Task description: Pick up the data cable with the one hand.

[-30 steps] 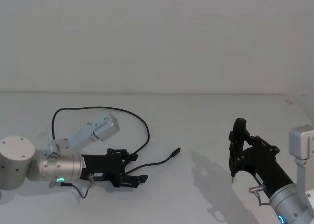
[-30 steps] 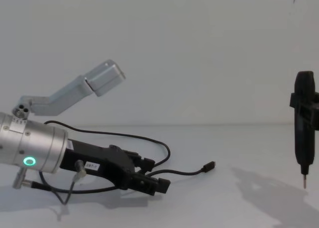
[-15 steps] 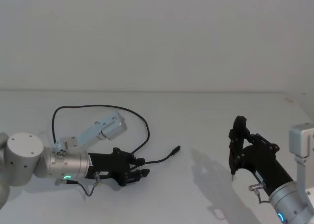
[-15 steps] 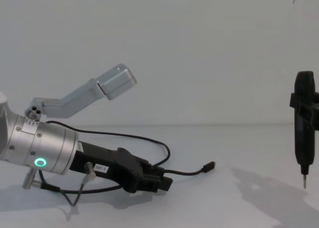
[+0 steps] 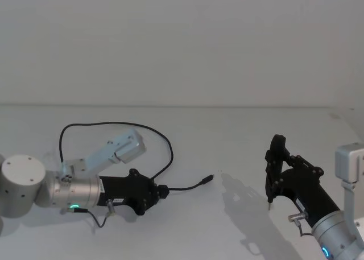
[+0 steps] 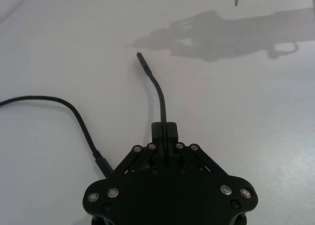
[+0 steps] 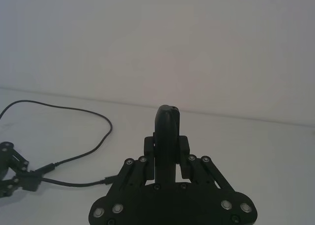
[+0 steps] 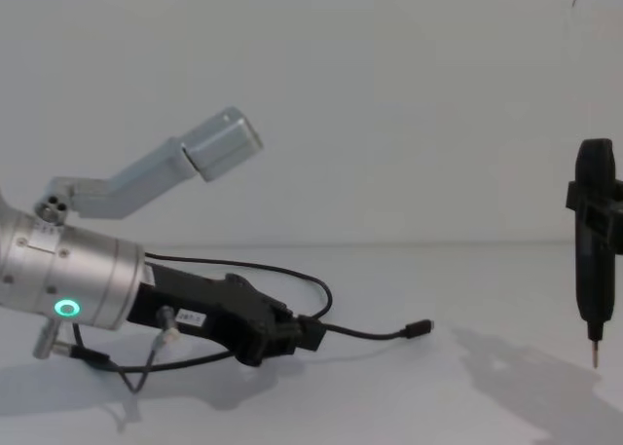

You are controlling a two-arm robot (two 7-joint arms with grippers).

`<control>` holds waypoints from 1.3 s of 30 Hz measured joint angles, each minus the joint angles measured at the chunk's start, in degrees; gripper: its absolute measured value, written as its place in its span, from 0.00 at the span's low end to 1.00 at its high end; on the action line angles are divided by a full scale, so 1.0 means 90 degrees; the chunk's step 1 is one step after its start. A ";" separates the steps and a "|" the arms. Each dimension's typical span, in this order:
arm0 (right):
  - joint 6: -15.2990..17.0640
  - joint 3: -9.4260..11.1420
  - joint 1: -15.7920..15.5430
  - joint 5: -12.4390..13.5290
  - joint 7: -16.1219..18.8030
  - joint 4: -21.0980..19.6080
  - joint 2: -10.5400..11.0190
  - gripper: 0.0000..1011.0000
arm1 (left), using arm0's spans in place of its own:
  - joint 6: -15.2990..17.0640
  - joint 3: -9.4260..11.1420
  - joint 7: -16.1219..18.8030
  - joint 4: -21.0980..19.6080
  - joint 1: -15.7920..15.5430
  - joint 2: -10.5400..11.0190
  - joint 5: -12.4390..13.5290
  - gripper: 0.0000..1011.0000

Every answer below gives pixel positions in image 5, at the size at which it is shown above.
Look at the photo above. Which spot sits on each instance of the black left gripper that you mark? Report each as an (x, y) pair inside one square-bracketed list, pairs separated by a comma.
[(128, 190)]

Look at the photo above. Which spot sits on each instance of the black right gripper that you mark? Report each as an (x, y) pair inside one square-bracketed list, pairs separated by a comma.
[(310, 196)]

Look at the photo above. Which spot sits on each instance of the white table cloth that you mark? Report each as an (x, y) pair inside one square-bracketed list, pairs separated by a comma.
[(193, 228)]

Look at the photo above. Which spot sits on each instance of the white curtain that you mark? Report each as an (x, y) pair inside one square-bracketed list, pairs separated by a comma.
[(170, 43)]

